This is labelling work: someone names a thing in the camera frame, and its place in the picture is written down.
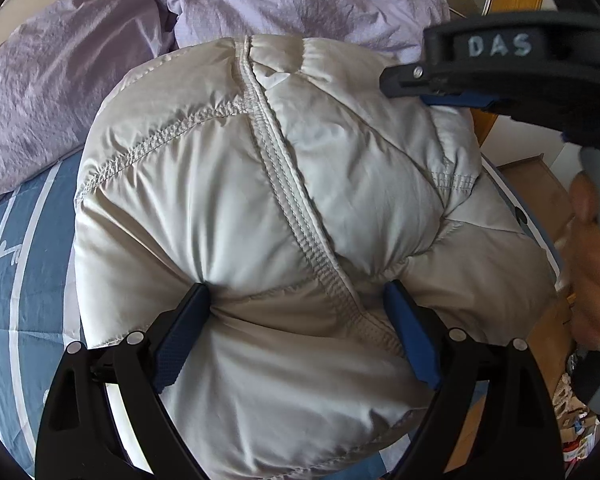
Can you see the lavender pillow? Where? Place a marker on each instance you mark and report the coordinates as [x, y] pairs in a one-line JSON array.
[[55, 90]]

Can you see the pile of small packets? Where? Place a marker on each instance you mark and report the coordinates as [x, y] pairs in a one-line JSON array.
[[577, 425]]

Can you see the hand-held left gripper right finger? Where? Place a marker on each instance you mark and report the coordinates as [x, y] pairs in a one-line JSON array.
[[412, 335]]

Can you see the blue striped bed sheet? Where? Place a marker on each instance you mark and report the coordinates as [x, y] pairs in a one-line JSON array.
[[25, 285]]

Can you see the lavender duvet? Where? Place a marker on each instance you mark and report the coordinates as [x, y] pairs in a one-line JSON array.
[[300, 0]]

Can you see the beige puffer jacket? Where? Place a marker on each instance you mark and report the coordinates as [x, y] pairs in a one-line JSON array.
[[280, 220]]

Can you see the person's right hand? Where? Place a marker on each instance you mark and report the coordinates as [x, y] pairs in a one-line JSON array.
[[590, 280]]

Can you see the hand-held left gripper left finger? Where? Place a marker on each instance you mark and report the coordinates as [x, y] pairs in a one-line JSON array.
[[180, 335]]

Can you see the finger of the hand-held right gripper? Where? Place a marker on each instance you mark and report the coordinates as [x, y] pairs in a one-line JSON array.
[[455, 85]]

